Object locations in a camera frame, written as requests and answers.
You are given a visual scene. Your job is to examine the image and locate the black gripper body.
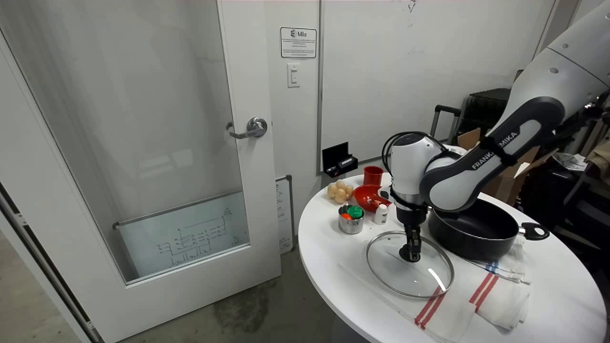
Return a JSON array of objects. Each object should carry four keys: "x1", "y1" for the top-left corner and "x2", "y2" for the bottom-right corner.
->
[{"x1": 393, "y1": 201, "x2": 431, "y2": 241}]

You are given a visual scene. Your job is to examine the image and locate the glass lid with black knob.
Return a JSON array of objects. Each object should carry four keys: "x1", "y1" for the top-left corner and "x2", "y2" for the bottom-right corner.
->
[{"x1": 364, "y1": 230, "x2": 456, "y2": 302}]

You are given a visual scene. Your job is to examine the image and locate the white tea towel red stripes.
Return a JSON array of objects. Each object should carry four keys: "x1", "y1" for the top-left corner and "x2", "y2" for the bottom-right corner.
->
[{"x1": 339, "y1": 237, "x2": 532, "y2": 343}]

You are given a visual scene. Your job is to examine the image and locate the white door with frosted glass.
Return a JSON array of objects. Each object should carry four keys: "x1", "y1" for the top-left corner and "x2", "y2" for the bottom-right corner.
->
[{"x1": 0, "y1": 0, "x2": 282, "y2": 343}]

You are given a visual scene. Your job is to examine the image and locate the small white bottle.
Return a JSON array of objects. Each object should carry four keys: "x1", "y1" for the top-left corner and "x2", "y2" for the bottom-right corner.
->
[{"x1": 372, "y1": 203, "x2": 391, "y2": 228}]

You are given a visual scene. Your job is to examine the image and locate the red bowl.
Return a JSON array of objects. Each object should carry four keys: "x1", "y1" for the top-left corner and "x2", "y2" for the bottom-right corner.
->
[{"x1": 351, "y1": 186, "x2": 393, "y2": 214}]

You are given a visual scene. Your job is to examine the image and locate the red cup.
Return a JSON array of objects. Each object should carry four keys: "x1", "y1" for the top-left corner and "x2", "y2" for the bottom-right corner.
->
[{"x1": 362, "y1": 165, "x2": 385, "y2": 190}]

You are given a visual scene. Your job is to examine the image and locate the tin can with coloured items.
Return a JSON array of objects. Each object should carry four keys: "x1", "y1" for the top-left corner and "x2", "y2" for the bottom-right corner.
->
[{"x1": 335, "y1": 205, "x2": 366, "y2": 237}]

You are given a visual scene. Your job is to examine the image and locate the beige round food item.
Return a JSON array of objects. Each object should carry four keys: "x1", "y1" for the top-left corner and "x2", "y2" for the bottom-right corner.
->
[{"x1": 326, "y1": 180, "x2": 356, "y2": 207}]

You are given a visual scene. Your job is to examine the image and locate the black marker tray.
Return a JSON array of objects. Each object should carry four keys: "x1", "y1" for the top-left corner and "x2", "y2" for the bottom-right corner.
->
[{"x1": 320, "y1": 142, "x2": 360, "y2": 180}]

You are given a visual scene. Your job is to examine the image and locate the large open cardboard box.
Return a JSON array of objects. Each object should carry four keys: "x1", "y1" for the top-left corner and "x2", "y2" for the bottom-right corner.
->
[{"x1": 456, "y1": 129, "x2": 541, "y2": 207}]

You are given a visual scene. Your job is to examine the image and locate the black chair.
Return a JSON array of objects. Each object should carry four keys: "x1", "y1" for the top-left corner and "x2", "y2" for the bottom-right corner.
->
[{"x1": 520, "y1": 151, "x2": 610, "y2": 256}]

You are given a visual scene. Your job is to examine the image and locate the white crumpled paper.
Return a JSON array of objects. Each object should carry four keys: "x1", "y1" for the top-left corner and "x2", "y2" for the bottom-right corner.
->
[{"x1": 553, "y1": 151, "x2": 591, "y2": 174}]

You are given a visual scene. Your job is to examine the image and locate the black pot with handles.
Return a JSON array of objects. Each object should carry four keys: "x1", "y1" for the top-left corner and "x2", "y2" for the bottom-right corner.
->
[{"x1": 425, "y1": 199, "x2": 551, "y2": 264}]

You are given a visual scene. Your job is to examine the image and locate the black suitcase with pull handle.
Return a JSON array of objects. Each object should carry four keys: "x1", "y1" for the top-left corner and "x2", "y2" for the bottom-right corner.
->
[{"x1": 417, "y1": 104, "x2": 463, "y2": 157}]

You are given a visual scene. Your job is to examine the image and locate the large wall whiteboard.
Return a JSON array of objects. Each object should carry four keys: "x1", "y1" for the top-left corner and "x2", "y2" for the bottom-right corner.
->
[{"x1": 316, "y1": 0, "x2": 558, "y2": 176}]

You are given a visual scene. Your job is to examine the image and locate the silver door lever handle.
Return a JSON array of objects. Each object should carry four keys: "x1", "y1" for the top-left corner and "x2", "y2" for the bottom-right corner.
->
[{"x1": 225, "y1": 117, "x2": 269, "y2": 142}]

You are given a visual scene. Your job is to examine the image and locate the white light switch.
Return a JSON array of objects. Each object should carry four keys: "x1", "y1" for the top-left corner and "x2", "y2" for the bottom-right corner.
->
[{"x1": 284, "y1": 62, "x2": 301, "y2": 90}]

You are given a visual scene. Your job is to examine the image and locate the white wall sign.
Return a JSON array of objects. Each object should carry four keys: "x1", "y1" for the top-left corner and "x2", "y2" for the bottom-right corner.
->
[{"x1": 278, "y1": 26, "x2": 318, "y2": 62}]

